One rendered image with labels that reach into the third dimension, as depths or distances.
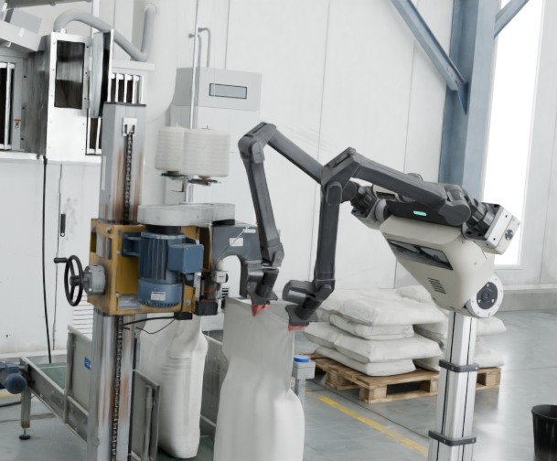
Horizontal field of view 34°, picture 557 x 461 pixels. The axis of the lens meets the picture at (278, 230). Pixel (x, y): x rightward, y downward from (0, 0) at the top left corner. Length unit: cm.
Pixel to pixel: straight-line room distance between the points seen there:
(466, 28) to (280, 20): 204
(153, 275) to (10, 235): 292
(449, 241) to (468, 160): 608
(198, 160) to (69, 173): 296
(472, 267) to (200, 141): 98
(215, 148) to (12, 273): 306
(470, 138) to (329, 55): 161
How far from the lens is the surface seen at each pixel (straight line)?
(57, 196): 597
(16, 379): 485
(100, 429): 340
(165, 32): 655
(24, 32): 554
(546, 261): 1043
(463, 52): 926
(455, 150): 920
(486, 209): 278
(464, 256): 294
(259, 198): 304
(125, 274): 323
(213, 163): 310
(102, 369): 334
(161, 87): 652
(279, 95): 812
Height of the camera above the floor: 169
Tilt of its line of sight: 6 degrees down
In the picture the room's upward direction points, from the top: 4 degrees clockwise
